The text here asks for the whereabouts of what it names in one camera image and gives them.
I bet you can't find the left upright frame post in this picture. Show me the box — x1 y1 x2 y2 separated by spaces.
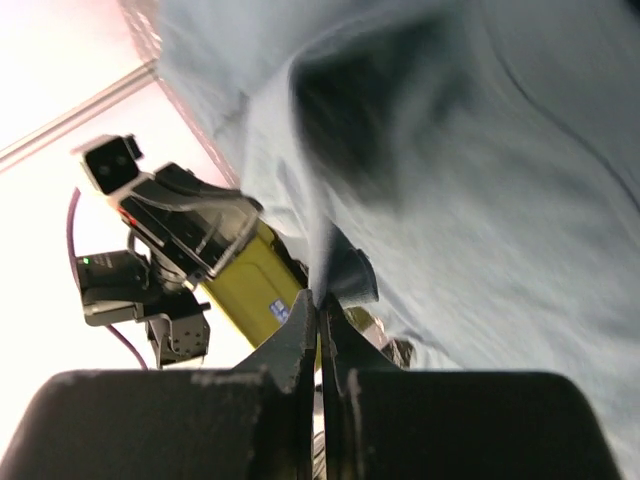
1 59 158 173

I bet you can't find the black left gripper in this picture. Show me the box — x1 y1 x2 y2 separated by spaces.
71 135 263 286

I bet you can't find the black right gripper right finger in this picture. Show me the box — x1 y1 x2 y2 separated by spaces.
319 299 620 479

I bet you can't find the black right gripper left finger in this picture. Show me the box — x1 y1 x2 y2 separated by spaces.
1 290 316 479

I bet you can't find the slate blue t shirt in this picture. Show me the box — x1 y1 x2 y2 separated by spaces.
157 1 639 479

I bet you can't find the olive green plastic bin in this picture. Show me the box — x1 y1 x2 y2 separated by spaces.
201 222 307 348

